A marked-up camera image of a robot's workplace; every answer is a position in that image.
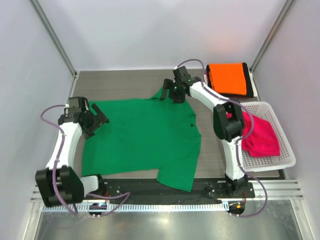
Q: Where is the left aluminium frame post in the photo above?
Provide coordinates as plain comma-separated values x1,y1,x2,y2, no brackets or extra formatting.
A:
29,0,79,79

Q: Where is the green t-shirt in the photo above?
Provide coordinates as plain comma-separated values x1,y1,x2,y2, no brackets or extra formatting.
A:
81,92,202,192

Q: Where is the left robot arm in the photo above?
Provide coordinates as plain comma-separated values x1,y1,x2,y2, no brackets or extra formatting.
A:
35,96,109,207

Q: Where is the white plastic basket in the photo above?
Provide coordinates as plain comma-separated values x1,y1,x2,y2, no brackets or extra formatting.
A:
241,101,296,172

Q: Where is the white slotted cable duct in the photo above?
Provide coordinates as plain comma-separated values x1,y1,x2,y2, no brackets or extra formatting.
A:
42,202,230,213

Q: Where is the folded black t-shirt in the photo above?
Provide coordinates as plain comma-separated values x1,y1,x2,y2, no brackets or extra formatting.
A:
206,62,254,98

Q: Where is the folded orange t-shirt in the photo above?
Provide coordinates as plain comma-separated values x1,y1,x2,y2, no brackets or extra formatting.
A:
208,63,247,96

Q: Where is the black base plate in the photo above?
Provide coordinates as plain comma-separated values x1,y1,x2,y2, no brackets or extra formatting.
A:
104,178,255,205

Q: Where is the pink t-shirt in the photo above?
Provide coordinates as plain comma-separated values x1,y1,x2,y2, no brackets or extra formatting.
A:
241,115,281,158

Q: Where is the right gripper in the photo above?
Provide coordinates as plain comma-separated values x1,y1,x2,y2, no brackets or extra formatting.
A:
160,78,186,104

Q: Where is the aluminium frame post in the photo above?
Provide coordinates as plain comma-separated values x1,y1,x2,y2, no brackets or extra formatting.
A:
29,0,79,79
250,0,296,73

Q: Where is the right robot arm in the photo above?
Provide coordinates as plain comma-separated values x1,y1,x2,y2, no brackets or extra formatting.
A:
160,66,249,198

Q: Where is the right aluminium frame post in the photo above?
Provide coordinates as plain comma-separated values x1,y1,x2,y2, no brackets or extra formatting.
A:
250,0,296,73

